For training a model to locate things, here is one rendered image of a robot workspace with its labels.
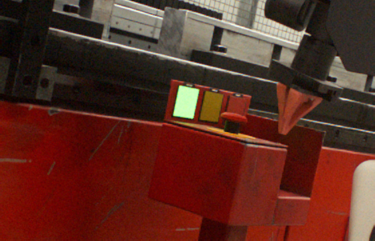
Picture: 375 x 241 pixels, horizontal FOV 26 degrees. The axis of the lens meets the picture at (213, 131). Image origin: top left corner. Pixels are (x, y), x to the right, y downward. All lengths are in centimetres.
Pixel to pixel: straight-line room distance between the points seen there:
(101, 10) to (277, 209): 45
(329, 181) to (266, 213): 60
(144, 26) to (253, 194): 75
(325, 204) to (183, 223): 45
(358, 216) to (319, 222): 93
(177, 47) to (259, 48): 24
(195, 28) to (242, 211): 51
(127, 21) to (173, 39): 27
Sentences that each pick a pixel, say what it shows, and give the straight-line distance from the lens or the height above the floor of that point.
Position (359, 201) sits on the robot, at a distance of 86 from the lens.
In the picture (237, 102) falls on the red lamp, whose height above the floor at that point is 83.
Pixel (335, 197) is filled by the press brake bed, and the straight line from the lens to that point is 182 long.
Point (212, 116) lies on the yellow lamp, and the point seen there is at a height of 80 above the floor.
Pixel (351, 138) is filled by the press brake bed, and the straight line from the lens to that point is 183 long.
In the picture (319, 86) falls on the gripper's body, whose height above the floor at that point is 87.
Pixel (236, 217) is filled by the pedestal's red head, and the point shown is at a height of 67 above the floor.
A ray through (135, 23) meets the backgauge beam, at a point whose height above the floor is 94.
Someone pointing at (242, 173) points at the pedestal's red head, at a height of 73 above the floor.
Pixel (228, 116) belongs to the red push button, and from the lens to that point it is 118.
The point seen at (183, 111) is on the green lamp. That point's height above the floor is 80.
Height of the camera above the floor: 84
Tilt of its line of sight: 3 degrees down
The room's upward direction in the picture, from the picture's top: 12 degrees clockwise
